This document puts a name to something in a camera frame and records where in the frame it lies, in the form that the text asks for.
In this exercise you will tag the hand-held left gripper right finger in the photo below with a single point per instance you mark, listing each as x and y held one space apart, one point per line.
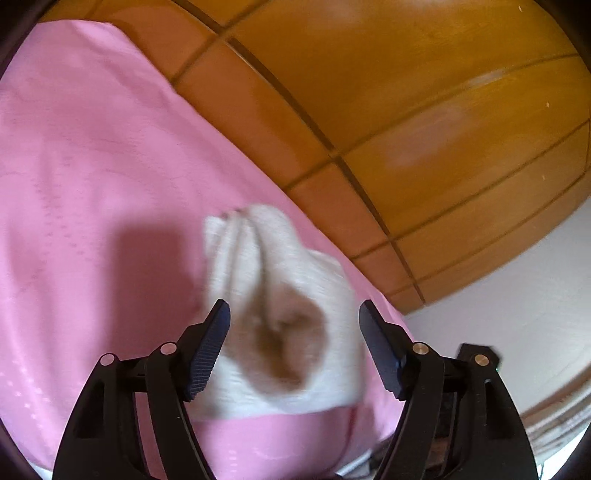
381 350

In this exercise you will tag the white knit garment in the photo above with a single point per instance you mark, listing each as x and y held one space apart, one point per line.
286 272

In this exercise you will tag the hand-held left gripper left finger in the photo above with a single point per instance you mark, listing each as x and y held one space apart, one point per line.
207 353

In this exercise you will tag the wooden wardrobe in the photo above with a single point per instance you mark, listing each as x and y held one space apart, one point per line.
415 115

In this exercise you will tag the pink bed sheet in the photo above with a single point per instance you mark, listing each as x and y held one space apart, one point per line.
92 184

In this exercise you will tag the beige wooden frame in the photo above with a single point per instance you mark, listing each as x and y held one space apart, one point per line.
554 420

